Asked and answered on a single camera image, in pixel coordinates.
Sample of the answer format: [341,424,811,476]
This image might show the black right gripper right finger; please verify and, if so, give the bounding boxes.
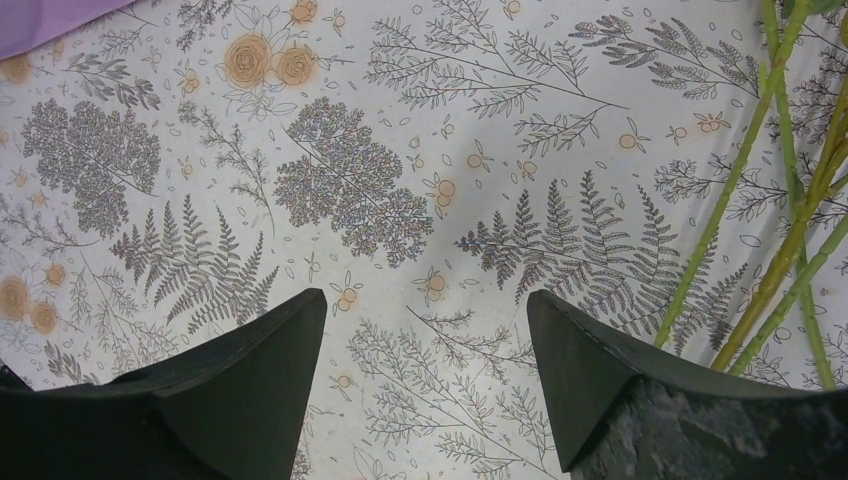
[527,290,847,479]

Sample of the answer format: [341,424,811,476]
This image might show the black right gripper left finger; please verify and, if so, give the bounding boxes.
[1,288,327,479]

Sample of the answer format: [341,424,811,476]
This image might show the yellow fake flower bunch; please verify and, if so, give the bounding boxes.
[710,83,847,375]

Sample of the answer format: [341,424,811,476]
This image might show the white fake flower stem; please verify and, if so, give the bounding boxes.
[650,1,847,390]

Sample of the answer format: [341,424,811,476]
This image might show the pink and purple wrapping paper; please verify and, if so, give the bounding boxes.
[1,0,132,60]

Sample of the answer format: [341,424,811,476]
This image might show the floral patterned tablecloth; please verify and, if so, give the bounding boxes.
[1,1,752,479]

